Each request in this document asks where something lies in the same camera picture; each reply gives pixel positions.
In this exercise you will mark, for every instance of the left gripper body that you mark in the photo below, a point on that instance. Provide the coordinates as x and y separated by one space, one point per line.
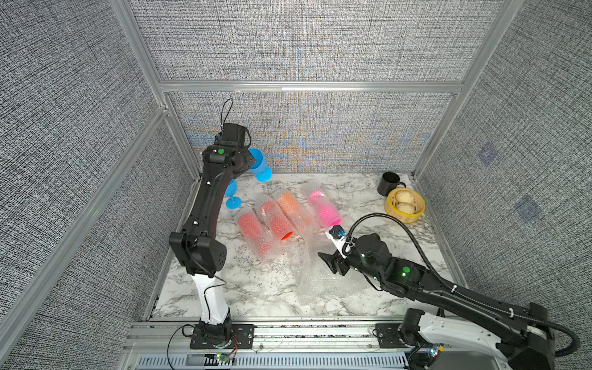
244 153

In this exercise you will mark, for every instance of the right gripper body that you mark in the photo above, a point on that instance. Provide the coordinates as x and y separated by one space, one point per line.
355 261

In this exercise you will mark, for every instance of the bubble wrap sheet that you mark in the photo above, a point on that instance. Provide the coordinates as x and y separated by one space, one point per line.
314 283

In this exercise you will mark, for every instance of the blue wine glass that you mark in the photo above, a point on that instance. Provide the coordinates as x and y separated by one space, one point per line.
233 202
260 169

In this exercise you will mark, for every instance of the pink wine glass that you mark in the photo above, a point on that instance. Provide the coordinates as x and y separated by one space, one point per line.
324 208

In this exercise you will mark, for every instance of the red wine glass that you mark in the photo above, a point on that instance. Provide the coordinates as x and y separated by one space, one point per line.
273 216

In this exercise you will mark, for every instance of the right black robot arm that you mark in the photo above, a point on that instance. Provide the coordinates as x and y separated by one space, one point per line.
517 337

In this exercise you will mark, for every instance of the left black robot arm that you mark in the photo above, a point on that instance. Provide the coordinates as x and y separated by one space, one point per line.
196 246

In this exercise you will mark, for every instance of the orange wrapped wine glass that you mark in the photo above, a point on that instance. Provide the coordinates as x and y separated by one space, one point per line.
303 221

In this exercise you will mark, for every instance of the coral wrapped wine glass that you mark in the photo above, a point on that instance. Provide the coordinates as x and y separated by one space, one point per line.
258 236

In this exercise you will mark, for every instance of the yellow bamboo steamer basket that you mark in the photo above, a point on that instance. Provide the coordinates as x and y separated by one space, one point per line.
390 207

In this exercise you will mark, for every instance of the upper white bun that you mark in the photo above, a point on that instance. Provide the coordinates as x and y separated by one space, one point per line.
406 197

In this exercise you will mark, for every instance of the black mug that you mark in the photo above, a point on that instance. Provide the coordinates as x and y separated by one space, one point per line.
388 182

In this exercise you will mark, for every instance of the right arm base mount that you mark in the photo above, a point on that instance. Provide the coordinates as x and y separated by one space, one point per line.
393 334

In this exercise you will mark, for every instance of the aluminium frame crossbar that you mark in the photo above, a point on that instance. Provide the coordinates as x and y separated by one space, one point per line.
286 86

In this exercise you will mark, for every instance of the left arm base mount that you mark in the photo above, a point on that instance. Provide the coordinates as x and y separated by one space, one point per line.
223 336

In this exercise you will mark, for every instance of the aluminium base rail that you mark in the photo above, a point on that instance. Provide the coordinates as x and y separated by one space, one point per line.
279 343

